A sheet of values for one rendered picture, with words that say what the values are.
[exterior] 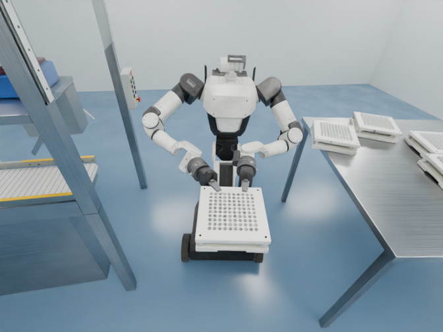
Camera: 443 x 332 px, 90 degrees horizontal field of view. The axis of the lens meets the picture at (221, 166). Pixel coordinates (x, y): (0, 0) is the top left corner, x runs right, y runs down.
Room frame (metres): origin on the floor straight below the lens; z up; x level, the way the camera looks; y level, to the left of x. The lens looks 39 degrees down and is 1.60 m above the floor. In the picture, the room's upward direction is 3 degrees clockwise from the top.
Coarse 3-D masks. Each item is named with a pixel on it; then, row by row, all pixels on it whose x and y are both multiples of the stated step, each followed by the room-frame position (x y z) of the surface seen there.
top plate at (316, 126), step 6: (318, 126) 1.24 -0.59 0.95; (318, 132) 1.17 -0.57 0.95; (354, 132) 1.19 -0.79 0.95; (318, 138) 1.10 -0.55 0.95; (324, 138) 1.10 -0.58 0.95; (330, 138) 1.10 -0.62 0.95; (336, 138) 1.11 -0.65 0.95; (354, 138) 1.12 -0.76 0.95; (342, 144) 1.07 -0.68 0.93; (348, 144) 1.06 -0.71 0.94; (354, 144) 1.05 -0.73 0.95
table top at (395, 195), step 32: (416, 128) 1.42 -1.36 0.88; (352, 160) 1.00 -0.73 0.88; (384, 160) 1.02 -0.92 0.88; (416, 160) 1.03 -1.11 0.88; (352, 192) 0.75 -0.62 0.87; (384, 192) 0.75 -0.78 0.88; (416, 192) 0.77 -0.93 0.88; (384, 224) 0.57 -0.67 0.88; (416, 224) 0.58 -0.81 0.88; (416, 256) 0.43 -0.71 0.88
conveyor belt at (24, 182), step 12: (24, 168) 0.84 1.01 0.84; (36, 168) 0.85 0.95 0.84; (48, 168) 0.85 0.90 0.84; (96, 168) 0.89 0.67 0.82; (0, 180) 0.75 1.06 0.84; (12, 180) 0.75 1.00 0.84; (24, 180) 0.75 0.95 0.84; (36, 180) 0.76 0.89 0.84; (48, 180) 0.76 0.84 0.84; (60, 180) 0.77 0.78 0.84; (0, 192) 0.67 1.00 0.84; (12, 192) 0.67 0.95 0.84; (24, 192) 0.68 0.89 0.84; (36, 192) 0.68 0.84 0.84; (48, 192) 0.68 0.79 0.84; (60, 192) 0.69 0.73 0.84
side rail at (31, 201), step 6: (30, 198) 0.61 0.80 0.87; (36, 198) 0.62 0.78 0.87; (42, 198) 0.62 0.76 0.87; (48, 198) 0.63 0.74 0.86; (54, 198) 0.63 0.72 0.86; (60, 198) 0.64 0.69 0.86; (66, 198) 0.64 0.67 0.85; (72, 198) 0.64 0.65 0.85; (0, 204) 0.59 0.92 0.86; (6, 204) 0.59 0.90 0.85; (12, 204) 0.60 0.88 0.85; (18, 204) 0.60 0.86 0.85; (24, 204) 0.61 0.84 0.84
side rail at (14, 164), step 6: (0, 162) 0.84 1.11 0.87; (6, 162) 0.84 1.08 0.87; (12, 162) 0.84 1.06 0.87; (18, 162) 0.85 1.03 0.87; (24, 162) 0.85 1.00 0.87; (30, 162) 0.86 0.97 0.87; (36, 162) 0.86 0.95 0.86; (42, 162) 0.87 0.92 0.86; (48, 162) 0.87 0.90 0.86; (54, 162) 0.88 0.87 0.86; (84, 162) 0.91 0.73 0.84; (0, 168) 0.83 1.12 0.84; (6, 168) 0.83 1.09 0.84
